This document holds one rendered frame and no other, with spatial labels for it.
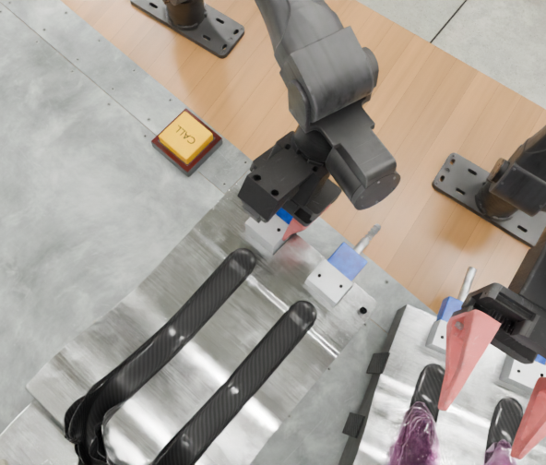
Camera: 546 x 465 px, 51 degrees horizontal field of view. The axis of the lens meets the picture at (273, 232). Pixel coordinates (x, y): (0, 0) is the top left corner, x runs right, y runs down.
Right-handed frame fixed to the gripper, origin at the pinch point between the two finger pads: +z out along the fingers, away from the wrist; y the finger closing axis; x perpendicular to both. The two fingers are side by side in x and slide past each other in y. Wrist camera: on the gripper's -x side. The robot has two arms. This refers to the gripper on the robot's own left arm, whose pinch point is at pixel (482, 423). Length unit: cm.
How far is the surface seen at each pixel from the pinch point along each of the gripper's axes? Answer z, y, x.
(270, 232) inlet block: -10.0, -25.2, 26.8
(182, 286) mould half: 1.8, -31.5, 31.1
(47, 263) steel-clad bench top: 9, -52, 39
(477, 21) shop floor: -135, -20, 123
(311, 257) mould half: -11.1, -19.1, 30.8
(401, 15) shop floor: -122, -43, 123
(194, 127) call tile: -20, -45, 36
